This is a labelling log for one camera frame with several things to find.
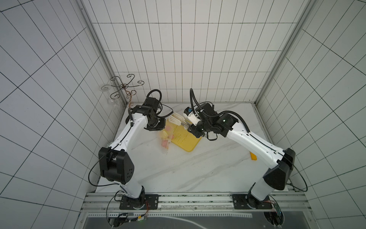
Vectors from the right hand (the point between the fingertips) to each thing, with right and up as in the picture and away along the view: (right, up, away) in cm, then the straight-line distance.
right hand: (191, 123), depth 77 cm
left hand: (-18, -4, +5) cm, 19 cm away
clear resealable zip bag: (-16, -9, +16) cm, 24 cm away
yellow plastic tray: (-6, -12, +21) cm, 25 cm away
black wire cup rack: (-41, +22, +10) cm, 48 cm away
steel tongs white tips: (-7, +2, -1) cm, 8 cm away
